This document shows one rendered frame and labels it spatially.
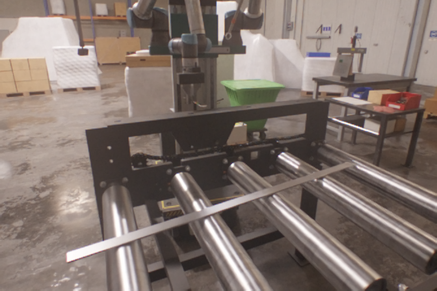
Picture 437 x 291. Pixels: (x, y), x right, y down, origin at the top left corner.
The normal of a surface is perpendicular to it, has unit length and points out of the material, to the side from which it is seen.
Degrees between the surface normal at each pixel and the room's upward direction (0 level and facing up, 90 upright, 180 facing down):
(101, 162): 90
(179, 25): 90
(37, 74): 90
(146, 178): 90
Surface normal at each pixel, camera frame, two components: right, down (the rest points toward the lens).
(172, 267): 0.00, -0.95
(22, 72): 0.49, 0.27
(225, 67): -0.09, 0.31
